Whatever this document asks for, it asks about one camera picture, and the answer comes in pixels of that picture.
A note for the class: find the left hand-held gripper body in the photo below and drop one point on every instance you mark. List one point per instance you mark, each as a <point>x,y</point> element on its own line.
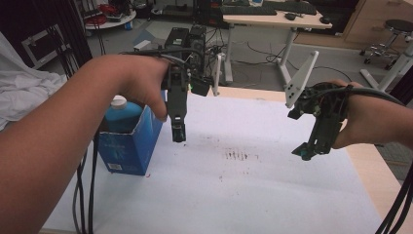
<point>177,94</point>

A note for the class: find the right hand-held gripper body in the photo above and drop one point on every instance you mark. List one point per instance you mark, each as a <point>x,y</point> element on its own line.
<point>328,110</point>

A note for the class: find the blue cardboard box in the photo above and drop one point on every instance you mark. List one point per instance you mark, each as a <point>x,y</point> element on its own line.
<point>130,152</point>

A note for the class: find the blue bottle with white cap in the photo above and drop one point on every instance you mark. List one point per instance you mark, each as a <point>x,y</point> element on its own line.
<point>121,115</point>

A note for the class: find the person's right hand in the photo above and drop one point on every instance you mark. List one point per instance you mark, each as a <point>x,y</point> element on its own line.
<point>355,117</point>

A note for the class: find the person's left hand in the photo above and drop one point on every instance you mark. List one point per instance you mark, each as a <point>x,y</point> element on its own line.
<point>139,81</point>

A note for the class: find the black computer tower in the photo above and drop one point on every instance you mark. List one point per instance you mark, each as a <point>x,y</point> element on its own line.
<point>181,40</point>

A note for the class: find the white metal stand leg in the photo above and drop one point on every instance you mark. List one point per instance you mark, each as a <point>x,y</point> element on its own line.
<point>393,71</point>

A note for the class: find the white table mat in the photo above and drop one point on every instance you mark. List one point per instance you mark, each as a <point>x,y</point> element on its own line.
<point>227,195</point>

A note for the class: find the black computer mouse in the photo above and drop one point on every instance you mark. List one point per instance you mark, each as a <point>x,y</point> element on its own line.
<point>325,19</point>
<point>290,16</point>

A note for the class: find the round white table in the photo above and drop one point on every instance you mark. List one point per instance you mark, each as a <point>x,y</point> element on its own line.
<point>110,22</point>

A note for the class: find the wooden cabinet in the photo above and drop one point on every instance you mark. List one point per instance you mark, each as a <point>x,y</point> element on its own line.
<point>373,19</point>

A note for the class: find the wooden desk with white legs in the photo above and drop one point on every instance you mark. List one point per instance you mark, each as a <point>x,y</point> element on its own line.
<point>279,21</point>

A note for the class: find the black keyboard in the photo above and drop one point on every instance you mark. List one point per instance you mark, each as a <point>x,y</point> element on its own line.
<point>248,10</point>
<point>292,6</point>

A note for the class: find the black round stool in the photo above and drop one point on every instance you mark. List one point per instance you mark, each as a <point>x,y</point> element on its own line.
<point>399,26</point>

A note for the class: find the white cloth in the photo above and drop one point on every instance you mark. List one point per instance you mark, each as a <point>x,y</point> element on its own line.
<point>26,91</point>

